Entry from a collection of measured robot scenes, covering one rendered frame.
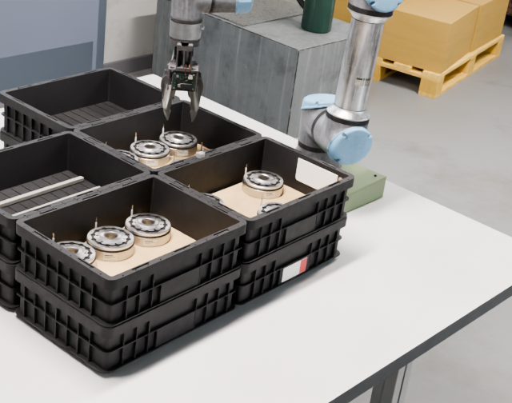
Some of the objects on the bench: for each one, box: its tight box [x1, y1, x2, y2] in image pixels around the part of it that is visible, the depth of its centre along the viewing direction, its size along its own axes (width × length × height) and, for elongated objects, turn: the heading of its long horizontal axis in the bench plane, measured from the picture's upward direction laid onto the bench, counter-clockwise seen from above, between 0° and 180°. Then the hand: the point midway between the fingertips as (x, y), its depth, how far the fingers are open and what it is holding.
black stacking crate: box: [15, 265, 241, 373], centre depth 218 cm, size 40×30×12 cm
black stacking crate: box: [231, 217, 347, 305], centre depth 246 cm, size 40×30×12 cm
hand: (180, 114), depth 248 cm, fingers open, 5 cm apart
